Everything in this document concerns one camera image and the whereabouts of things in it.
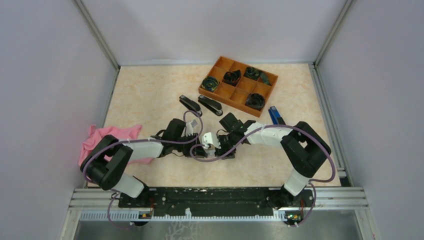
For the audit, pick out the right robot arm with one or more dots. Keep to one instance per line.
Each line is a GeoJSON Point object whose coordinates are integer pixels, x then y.
{"type": "Point", "coordinates": [305, 149]}

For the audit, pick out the dark green flat item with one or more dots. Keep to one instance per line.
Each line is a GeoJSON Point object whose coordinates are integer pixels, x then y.
{"type": "Point", "coordinates": [263, 78]}

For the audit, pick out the black coiled item upper right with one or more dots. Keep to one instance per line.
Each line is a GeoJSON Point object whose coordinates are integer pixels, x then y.
{"type": "Point", "coordinates": [252, 73]}

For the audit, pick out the orange compartment tray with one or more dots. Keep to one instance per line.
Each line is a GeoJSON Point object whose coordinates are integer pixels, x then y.
{"type": "Point", "coordinates": [235, 96]}

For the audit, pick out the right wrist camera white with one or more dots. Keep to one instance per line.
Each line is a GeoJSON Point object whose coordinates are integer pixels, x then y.
{"type": "Point", "coordinates": [209, 140]}

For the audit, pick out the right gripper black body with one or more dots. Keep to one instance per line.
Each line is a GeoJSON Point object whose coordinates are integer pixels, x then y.
{"type": "Point", "coordinates": [226, 141]}

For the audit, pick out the black coiled item centre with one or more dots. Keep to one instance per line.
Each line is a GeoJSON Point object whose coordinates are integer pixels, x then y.
{"type": "Point", "coordinates": [232, 77]}

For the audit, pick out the red white staple box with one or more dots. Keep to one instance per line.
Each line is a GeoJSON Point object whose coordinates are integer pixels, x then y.
{"type": "Point", "coordinates": [210, 153]}

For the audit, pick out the pink cloth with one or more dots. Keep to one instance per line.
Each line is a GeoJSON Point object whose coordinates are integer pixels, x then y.
{"type": "Point", "coordinates": [95, 135]}

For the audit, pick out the black coiled item blue-green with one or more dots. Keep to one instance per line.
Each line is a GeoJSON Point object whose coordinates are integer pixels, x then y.
{"type": "Point", "coordinates": [210, 84]}

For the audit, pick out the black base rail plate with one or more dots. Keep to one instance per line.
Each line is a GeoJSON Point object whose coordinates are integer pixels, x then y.
{"type": "Point", "coordinates": [216, 201]}

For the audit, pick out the black stapler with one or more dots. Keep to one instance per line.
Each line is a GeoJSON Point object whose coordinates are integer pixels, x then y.
{"type": "Point", "coordinates": [190, 104]}
{"type": "Point", "coordinates": [212, 105]}

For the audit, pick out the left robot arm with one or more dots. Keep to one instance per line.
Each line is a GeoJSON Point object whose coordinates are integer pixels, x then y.
{"type": "Point", "coordinates": [105, 165]}

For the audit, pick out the black coiled item lower right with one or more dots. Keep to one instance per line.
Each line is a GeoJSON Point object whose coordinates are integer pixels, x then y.
{"type": "Point", "coordinates": [255, 101]}

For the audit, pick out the blue stapler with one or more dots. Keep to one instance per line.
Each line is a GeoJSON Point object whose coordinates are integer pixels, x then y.
{"type": "Point", "coordinates": [275, 116]}

